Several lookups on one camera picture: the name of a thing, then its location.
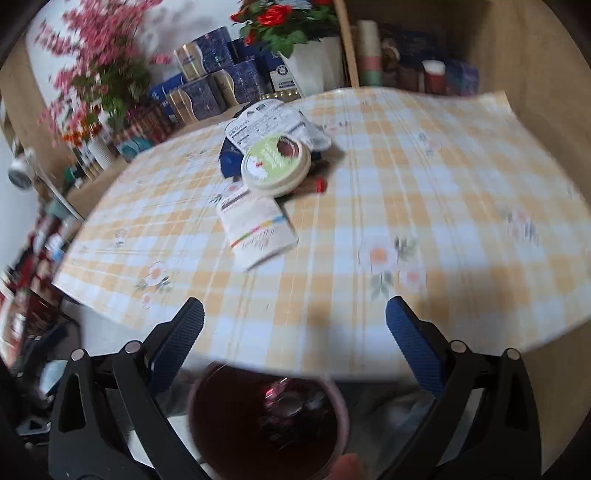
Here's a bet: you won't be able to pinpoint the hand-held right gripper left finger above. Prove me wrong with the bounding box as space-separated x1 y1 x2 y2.
48 298 208 480

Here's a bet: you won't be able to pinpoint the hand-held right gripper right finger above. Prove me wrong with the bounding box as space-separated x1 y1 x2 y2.
383 296 541 480

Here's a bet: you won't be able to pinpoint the brown plastic bin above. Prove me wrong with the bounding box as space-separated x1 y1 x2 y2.
188 364 348 480

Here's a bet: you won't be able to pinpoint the white pouch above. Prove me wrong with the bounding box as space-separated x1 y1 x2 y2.
216 182 300 271

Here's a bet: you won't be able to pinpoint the dark blue packet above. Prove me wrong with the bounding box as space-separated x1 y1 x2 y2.
218 137 245 179

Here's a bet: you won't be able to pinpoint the round green white container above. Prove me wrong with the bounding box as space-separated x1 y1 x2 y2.
241 134 311 199

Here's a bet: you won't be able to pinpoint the white blue printed wrapper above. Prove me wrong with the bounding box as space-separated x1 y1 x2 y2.
225 100 333 155

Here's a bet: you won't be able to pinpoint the person's right hand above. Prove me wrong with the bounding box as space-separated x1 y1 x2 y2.
331 453 362 480

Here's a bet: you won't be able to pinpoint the light blue towel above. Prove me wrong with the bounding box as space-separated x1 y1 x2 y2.
346 383 430 462

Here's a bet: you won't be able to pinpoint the yellow checkered floral tablecloth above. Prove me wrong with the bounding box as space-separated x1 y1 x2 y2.
51 85 591 384

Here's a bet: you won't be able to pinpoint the patterned flower basket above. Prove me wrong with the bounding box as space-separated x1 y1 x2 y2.
115 106 174 160

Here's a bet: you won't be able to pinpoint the white desk fan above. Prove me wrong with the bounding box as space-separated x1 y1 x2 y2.
8 148 41 191

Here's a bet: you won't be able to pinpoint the blue gold gift box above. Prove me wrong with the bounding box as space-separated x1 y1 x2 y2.
215 60 271 104
174 27 232 77
166 76 227 125

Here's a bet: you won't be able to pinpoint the flat blue box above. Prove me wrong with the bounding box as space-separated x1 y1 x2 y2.
150 74 185 100

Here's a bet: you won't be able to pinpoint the red paper cup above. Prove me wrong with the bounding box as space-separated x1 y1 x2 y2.
424 60 446 95

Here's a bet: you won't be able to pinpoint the dark cup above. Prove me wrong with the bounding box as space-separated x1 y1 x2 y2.
397 62 423 90

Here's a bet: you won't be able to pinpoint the purple box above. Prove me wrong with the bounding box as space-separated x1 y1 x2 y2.
445 62 479 96

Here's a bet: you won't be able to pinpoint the blue white box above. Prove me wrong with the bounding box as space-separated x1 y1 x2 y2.
268 53 297 93

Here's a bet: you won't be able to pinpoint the stack of pastel paper cups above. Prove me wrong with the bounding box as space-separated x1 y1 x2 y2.
355 21 383 86

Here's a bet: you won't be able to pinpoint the pink artificial blossom branches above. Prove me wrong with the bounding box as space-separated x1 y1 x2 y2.
37 0 171 139

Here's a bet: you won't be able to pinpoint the dark blue printed box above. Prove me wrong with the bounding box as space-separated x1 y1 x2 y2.
385 25 441 65

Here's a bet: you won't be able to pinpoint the red rose plant white pot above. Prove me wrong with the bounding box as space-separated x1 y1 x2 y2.
231 0 345 97

